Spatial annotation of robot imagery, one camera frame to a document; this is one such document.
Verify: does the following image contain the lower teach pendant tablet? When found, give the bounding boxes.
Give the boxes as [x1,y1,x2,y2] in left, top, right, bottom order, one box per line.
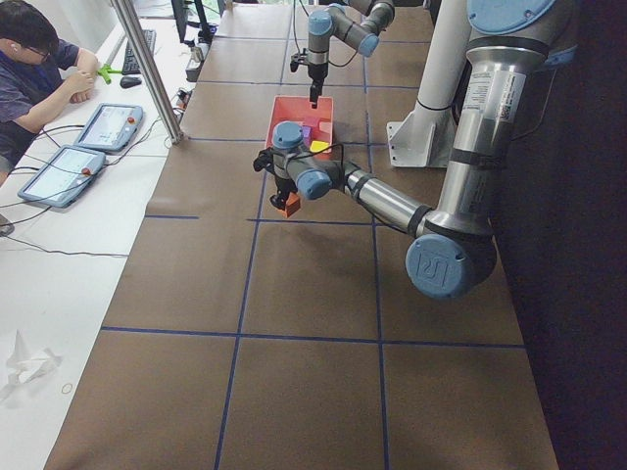
[18,145,106,209]

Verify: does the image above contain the teach pendant tablet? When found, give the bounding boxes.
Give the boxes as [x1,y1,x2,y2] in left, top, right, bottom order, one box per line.
[18,145,106,209]
[74,103,144,152]

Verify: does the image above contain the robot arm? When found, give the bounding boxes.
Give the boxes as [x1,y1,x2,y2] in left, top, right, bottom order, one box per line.
[295,1,395,109]
[254,1,580,299]

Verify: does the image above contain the seated person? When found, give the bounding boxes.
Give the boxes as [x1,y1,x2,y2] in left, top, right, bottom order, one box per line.
[1,1,99,180]

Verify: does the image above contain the aluminium frame post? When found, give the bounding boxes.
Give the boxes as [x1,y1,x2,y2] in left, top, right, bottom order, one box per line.
[111,0,183,145]

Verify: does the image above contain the white mast base plate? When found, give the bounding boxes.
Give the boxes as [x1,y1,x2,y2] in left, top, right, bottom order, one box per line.
[386,106,457,168]

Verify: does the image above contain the red foam cube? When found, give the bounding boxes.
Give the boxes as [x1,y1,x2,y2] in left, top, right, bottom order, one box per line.
[317,119,333,143]

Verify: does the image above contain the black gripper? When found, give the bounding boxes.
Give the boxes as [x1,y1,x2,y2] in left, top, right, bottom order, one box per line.
[269,175,297,210]
[308,63,327,109]

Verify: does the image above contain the green plastic tool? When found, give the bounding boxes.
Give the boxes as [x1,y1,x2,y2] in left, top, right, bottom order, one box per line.
[97,64,121,85]

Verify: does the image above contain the black computer mouse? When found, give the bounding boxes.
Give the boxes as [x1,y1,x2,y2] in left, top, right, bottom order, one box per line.
[120,75,142,89]

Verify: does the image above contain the upper teach pendant tablet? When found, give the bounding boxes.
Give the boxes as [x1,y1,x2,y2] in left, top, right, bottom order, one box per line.
[74,103,144,152]

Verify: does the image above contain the pink plastic bin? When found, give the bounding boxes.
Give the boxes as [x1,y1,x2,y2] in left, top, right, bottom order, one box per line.
[265,96,334,147]

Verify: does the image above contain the black keyboard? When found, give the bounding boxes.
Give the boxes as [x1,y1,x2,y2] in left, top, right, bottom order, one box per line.
[121,28,158,75]

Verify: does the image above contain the purple foam cube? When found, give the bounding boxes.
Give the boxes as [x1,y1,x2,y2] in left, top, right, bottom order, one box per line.
[302,125,312,145]

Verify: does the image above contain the crumpled white paper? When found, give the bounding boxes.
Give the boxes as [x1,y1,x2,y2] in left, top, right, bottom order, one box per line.
[1,330,63,401]

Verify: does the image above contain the yellow foam cube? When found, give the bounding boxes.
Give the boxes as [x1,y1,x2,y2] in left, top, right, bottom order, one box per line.
[310,140,330,154]

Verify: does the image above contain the orange foam cube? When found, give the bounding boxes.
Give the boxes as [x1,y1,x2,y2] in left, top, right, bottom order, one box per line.
[280,193,301,218]

